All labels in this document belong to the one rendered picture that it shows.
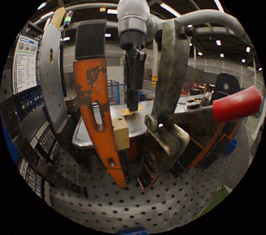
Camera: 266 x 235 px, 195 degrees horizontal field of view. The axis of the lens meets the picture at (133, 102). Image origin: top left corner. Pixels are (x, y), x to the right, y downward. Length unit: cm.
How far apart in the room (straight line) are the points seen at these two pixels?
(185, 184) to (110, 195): 36
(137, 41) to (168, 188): 58
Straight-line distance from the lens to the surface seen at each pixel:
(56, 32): 36
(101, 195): 46
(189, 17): 41
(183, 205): 50
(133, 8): 28
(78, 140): 21
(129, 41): 23
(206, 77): 814
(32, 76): 61
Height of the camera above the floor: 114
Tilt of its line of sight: 21 degrees down
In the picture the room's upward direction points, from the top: straight up
